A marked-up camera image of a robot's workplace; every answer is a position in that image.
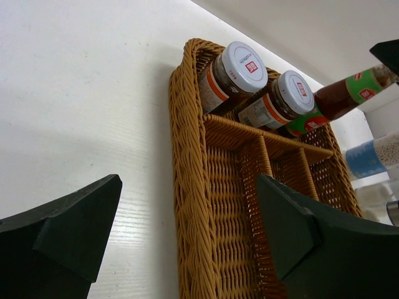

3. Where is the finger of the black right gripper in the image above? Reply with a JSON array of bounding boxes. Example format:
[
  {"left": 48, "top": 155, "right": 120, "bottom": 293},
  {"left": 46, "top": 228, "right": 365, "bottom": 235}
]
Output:
[{"left": 369, "top": 39, "right": 398, "bottom": 84}]

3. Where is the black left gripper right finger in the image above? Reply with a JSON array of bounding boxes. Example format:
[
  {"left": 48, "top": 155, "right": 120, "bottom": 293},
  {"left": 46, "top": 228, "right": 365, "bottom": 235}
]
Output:
[{"left": 256, "top": 174, "right": 398, "bottom": 298}]

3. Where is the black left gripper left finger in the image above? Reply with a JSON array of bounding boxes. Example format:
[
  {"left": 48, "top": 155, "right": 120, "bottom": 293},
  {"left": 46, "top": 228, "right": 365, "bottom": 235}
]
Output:
[{"left": 1, "top": 174, "right": 122, "bottom": 298}]

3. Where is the red sauce bottle yellow cap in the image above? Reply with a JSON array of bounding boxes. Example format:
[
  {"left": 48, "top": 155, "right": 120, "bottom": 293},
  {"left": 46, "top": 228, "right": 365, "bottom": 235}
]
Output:
[{"left": 277, "top": 64, "right": 398, "bottom": 138}]

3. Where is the blue label spice jar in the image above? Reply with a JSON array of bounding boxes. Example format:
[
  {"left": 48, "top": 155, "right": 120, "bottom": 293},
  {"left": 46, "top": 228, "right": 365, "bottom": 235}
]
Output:
[{"left": 342, "top": 132, "right": 398, "bottom": 181}]

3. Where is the white lid sauce jar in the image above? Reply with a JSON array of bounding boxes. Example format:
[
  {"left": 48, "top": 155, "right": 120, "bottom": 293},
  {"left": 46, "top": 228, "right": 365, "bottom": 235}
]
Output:
[
  {"left": 235, "top": 70, "right": 314, "bottom": 131},
  {"left": 198, "top": 41, "right": 268, "bottom": 116}
]

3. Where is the clear top white grinder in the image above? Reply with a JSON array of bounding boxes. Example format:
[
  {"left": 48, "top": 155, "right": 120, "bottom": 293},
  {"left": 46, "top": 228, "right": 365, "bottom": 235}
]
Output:
[{"left": 355, "top": 179, "right": 398, "bottom": 227}]

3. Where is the brown wicker divided basket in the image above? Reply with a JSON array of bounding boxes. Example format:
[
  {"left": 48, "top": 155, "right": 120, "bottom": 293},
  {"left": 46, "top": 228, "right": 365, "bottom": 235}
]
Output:
[{"left": 169, "top": 38, "right": 362, "bottom": 298}]

